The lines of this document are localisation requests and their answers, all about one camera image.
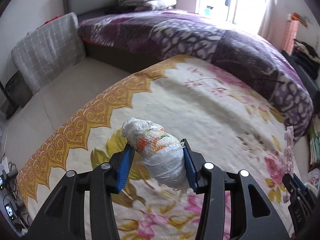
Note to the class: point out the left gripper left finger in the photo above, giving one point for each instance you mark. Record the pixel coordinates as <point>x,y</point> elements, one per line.
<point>62,216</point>

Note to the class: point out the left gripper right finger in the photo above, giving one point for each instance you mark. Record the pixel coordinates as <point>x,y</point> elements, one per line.
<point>232,202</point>

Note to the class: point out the white tissue ball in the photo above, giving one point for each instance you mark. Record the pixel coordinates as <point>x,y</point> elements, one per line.
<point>162,153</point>

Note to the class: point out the electronic devices on floor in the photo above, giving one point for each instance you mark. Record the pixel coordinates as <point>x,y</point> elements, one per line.
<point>14,214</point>

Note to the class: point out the wooden bookshelf with books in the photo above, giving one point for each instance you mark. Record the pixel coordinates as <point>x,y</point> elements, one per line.
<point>314,137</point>

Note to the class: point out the purple lace strip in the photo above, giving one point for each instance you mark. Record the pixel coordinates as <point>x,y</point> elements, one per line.
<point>288,152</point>

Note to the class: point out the floral cream blanket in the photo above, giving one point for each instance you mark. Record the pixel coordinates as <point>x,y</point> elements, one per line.
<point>221,117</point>

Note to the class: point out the dark low cabinet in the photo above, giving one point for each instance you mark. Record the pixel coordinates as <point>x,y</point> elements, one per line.
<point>308,82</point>

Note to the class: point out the pile of folded clothes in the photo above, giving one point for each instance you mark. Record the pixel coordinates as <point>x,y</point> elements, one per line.
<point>306,56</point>

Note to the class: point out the grey checked folded mattress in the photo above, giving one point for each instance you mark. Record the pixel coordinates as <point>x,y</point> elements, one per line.
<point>45,53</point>

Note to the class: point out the pink storage box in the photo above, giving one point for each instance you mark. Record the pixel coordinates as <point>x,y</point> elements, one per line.
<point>289,36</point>

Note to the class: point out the purple patterned bed quilt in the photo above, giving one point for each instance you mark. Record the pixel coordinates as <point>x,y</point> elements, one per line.
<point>163,34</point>

